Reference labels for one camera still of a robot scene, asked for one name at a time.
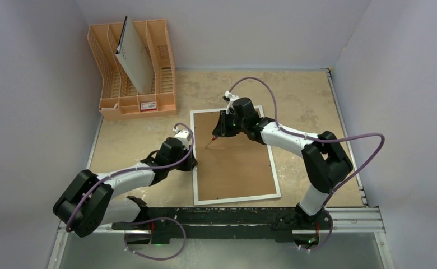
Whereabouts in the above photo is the blue handled screwdriver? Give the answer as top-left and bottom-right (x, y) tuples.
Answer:
(204, 136), (218, 149)

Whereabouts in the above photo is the white picture frame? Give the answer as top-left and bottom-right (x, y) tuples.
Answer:
(190, 108), (281, 206)

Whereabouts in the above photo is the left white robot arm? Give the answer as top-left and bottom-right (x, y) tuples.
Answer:
(53, 134), (197, 238)

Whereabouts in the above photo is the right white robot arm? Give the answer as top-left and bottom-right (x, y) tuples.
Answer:
(212, 95), (353, 228)

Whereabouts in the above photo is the small red white box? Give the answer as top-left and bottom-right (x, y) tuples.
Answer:
(140, 101), (157, 112)

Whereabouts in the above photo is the orange plastic file organizer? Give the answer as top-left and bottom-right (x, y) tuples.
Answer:
(87, 17), (178, 121)

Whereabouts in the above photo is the white board in organizer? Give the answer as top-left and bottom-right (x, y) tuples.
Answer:
(115, 16), (154, 95)

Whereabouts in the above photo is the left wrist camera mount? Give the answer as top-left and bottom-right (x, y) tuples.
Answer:
(173, 127), (193, 147)

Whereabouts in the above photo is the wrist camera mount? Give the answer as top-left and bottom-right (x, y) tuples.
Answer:
(222, 90), (240, 114)
(173, 127), (193, 147)

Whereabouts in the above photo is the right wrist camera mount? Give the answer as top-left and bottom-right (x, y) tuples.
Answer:
(222, 90), (240, 114)

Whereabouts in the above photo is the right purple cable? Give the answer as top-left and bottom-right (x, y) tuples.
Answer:
(227, 77), (385, 207)

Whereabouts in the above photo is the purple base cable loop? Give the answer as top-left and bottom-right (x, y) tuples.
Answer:
(124, 215), (189, 261)

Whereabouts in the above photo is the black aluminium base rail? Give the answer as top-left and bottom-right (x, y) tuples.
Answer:
(57, 206), (386, 246)

